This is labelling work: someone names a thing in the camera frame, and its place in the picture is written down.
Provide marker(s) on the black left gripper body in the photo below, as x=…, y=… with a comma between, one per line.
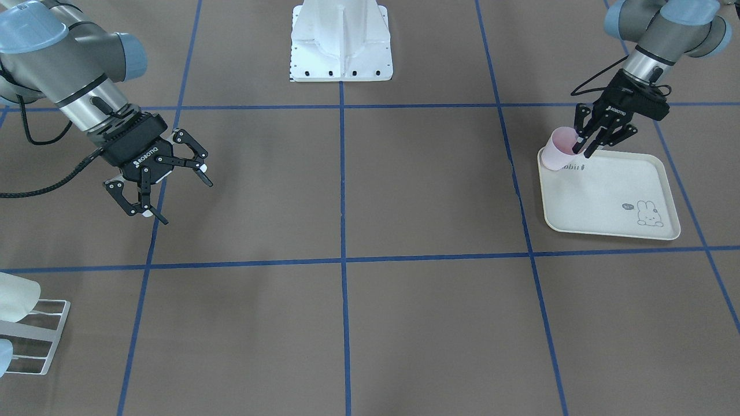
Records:
x=614, y=106

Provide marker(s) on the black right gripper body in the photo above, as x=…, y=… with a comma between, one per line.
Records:
x=140, y=155

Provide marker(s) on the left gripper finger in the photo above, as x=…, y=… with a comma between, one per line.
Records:
x=584, y=121
x=608, y=131

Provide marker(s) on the pink plastic cup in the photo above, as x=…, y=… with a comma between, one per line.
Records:
x=558, y=151

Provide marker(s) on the pale green plastic cup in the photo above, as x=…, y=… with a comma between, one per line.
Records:
x=19, y=296

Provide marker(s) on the light blue plastic cup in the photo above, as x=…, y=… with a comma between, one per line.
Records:
x=6, y=355

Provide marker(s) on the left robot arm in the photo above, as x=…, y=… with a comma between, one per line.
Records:
x=662, y=32

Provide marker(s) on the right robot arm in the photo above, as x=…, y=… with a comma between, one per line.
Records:
x=51, y=49

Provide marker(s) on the white plastic tray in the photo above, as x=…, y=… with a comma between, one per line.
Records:
x=611, y=193

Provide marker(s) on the brown paper table mat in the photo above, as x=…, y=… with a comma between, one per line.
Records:
x=379, y=248

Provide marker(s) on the white wire cup rack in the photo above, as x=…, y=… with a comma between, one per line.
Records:
x=36, y=337

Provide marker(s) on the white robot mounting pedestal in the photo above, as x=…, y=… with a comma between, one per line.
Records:
x=334, y=41

